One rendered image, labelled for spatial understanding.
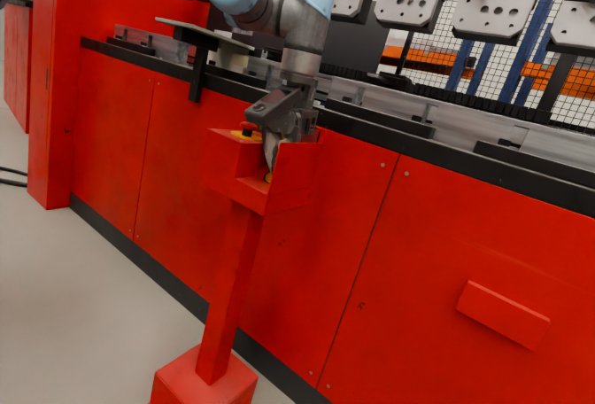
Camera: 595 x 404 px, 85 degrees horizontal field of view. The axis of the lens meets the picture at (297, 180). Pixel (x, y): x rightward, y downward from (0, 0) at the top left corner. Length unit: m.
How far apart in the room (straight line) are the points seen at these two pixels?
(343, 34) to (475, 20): 0.83
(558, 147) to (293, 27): 0.61
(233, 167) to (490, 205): 0.53
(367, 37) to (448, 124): 0.80
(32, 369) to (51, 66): 1.25
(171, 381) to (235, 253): 0.40
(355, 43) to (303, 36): 0.98
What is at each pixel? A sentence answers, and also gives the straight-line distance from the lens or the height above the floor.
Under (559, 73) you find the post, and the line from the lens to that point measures 1.67.
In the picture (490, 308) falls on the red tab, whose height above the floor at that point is 0.59.
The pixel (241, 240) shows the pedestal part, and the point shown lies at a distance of 0.77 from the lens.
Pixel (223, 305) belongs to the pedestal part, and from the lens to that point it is 0.87.
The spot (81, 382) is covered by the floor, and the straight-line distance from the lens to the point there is 1.22.
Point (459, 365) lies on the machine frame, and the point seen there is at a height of 0.42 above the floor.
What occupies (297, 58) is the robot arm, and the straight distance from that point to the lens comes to 0.64.
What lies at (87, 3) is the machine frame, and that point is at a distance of 1.94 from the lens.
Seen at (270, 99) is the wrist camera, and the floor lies 0.88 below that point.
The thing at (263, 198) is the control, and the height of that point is 0.70.
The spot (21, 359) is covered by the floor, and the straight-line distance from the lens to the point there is 1.30.
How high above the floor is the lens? 0.91
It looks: 16 degrees down
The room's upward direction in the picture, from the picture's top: 15 degrees clockwise
